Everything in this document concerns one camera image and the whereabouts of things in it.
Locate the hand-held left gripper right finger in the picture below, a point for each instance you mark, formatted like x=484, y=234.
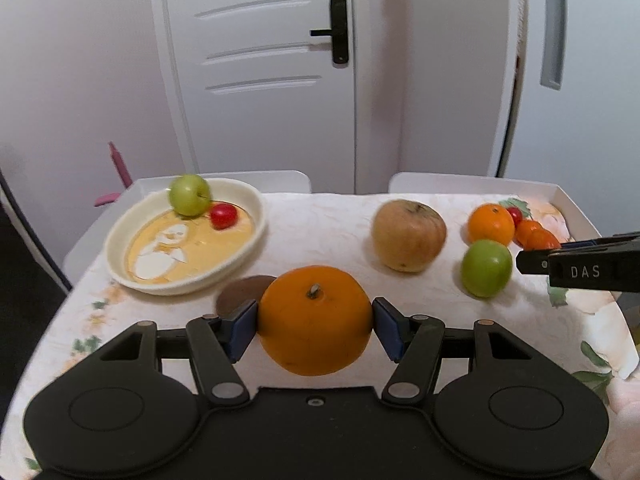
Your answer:
x=387, y=327

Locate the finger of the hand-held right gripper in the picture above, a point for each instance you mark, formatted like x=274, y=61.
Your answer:
x=532, y=262
x=600, y=240

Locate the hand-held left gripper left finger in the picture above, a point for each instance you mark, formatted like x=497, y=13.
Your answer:
x=244, y=327

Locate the green apple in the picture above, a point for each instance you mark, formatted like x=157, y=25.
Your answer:
x=486, y=269
x=189, y=195

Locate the red cherry tomato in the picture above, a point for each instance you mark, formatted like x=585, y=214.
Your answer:
x=223, y=216
x=515, y=215

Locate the medium orange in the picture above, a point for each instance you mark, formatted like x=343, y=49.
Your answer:
x=491, y=224

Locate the large orange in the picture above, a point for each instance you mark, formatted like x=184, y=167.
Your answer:
x=315, y=330

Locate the cream bowl with yellow print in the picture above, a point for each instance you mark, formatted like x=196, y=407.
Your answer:
x=165, y=260

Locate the small tangerine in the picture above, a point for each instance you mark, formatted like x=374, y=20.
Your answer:
x=544, y=241
x=526, y=232

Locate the large yellow-brown apple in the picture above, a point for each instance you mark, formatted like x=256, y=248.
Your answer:
x=407, y=237

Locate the white door with narrow window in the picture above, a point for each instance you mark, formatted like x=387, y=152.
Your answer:
x=600, y=135

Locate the white rimmed tray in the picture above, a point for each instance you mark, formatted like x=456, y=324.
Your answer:
x=450, y=182
x=280, y=180

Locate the floral tablecloth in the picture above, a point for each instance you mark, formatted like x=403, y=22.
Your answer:
x=325, y=230

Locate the white panelled door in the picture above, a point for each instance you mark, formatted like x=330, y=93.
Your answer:
x=260, y=125

